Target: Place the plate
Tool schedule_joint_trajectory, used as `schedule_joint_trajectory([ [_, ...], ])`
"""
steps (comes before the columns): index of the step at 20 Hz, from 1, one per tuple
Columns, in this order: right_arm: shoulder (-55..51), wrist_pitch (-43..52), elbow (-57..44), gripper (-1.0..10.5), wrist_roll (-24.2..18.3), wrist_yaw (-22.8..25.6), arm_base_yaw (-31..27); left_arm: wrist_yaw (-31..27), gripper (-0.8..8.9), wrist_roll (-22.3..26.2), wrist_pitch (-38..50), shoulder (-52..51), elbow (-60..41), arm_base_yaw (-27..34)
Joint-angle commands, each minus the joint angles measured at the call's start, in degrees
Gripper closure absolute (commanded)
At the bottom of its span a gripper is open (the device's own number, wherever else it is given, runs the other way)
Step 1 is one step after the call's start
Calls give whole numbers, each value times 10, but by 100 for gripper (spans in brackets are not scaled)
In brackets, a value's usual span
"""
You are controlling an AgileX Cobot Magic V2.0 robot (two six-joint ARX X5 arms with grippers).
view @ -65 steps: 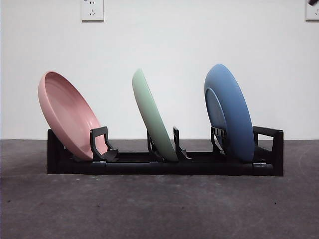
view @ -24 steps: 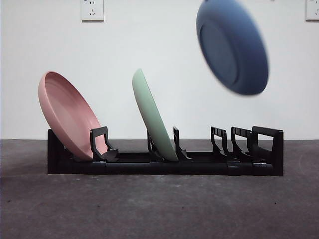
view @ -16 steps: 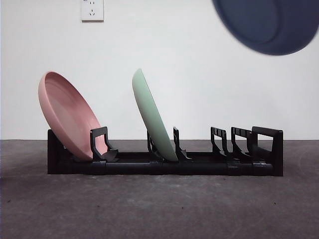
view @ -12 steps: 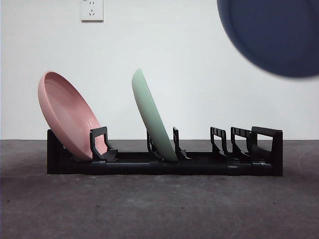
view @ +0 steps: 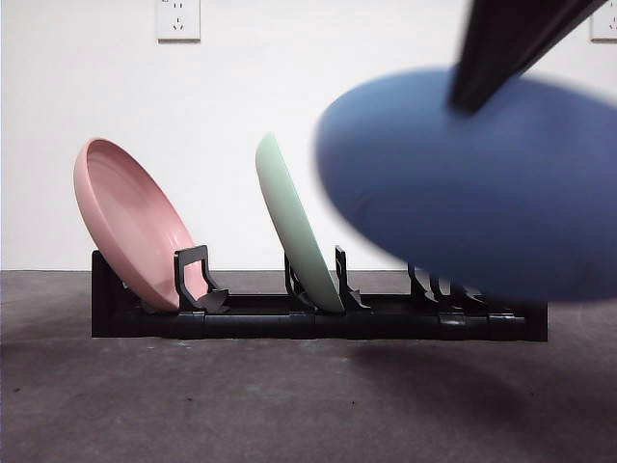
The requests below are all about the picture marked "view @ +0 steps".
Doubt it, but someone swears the blue round plate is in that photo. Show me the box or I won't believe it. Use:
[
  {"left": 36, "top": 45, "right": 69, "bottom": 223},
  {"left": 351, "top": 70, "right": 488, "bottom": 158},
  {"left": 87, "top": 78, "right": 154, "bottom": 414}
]
[{"left": 311, "top": 65, "right": 617, "bottom": 304}]

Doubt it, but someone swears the pale green round plate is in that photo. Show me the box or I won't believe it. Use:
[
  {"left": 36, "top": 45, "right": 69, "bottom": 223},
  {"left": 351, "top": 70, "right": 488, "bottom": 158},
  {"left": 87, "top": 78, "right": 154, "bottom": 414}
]
[{"left": 255, "top": 131, "right": 347, "bottom": 313}]

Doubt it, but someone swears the pink round plate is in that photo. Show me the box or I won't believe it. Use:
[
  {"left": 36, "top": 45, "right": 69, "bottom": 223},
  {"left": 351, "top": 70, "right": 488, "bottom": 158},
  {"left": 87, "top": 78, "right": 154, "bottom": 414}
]
[{"left": 72, "top": 138, "right": 199, "bottom": 313}]

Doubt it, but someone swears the black plastic plate rack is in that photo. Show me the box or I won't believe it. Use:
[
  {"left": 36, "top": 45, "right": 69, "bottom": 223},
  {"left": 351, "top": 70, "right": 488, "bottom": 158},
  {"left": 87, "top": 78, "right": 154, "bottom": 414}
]
[{"left": 91, "top": 244, "right": 550, "bottom": 343}]

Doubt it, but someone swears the white wall socket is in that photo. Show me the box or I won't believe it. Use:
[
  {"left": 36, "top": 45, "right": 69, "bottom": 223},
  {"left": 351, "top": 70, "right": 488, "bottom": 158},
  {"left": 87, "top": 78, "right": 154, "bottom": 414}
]
[
  {"left": 156, "top": 0, "right": 202, "bottom": 42},
  {"left": 591, "top": 8, "right": 617, "bottom": 41}
]

